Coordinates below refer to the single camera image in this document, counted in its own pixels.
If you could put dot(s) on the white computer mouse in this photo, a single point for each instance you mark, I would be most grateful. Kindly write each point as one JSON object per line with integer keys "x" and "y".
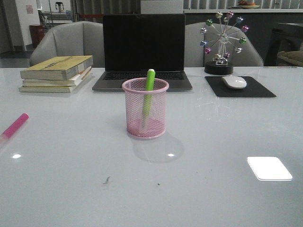
{"x": 234, "y": 82}

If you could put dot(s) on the olive cushion seat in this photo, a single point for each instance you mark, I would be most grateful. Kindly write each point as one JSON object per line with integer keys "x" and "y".
{"x": 292, "y": 57}

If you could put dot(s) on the grey laptop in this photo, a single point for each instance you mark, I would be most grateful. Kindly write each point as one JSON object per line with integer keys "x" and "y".
{"x": 135, "y": 43}

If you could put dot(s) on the right grey chair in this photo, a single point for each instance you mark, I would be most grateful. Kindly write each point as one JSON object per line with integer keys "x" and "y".
{"x": 201, "y": 46}

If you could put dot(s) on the grey chair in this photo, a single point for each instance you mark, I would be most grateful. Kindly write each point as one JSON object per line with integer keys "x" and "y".
{"x": 77, "y": 38}
{"x": 201, "y": 46}

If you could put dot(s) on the top yellow book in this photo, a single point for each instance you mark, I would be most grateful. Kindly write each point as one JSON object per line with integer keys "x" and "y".
{"x": 58, "y": 68}

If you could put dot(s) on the middle white book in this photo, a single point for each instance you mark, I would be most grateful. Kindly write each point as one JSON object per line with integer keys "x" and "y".
{"x": 72, "y": 82}

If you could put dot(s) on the pink mesh pen holder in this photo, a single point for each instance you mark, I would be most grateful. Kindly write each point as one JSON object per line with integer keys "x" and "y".
{"x": 134, "y": 98}

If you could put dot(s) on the pink highlighter pen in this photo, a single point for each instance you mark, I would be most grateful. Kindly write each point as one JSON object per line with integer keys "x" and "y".
{"x": 10, "y": 131}

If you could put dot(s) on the green highlighter pen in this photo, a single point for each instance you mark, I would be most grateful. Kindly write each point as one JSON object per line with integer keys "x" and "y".
{"x": 148, "y": 98}

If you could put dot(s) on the red bin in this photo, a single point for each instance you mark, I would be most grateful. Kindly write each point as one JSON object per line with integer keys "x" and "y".
{"x": 37, "y": 33}

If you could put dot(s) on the yellow book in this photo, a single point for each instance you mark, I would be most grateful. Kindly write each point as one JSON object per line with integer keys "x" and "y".
{"x": 58, "y": 68}
{"x": 49, "y": 89}

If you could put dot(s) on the bottom yellow book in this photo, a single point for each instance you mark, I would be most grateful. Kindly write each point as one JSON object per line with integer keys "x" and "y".
{"x": 49, "y": 89}

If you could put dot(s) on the fruit plate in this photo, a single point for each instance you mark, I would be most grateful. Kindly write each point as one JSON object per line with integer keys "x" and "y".
{"x": 245, "y": 4}

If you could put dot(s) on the black mouse pad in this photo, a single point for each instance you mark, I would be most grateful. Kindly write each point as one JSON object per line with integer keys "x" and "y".
{"x": 253, "y": 88}

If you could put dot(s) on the ferris wheel desk toy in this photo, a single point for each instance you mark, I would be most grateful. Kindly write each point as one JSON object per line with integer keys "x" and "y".
{"x": 220, "y": 63}

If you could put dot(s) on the left grey chair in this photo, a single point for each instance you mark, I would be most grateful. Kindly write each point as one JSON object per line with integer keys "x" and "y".
{"x": 77, "y": 38}

